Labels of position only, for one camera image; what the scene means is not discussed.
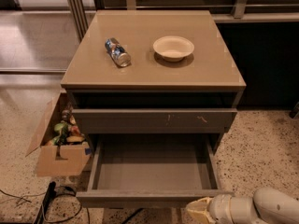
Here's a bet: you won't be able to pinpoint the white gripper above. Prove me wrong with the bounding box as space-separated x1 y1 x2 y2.
186 194 259 224

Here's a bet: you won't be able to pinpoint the grey drawer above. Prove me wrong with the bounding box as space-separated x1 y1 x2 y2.
77 134 225 208
73 108 237 133

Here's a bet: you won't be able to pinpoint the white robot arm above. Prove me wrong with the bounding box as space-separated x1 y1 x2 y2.
186 187 299 224

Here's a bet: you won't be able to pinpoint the grey top drawer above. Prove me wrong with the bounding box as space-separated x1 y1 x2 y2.
73 108 237 133

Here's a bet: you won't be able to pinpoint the grey drawer cabinet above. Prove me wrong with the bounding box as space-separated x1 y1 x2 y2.
62 10 246 147

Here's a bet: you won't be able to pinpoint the open cardboard box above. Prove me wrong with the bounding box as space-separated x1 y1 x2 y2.
26 92 92 176

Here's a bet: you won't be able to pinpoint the black power strip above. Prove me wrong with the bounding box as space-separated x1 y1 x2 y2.
33 181 56 224

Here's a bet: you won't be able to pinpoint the toy items in box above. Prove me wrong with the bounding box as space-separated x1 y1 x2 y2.
46 103 86 147

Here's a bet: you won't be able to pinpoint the white paper bowl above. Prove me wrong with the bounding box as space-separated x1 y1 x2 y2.
153 35 194 62

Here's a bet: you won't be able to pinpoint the blue silver soda can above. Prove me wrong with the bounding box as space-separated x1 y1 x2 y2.
105 37 131 67

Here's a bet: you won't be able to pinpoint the black floor cable left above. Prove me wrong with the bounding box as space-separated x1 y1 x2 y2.
41 185 92 224

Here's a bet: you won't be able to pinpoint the metal window frame rail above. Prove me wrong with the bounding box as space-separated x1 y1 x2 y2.
67 0 299 37

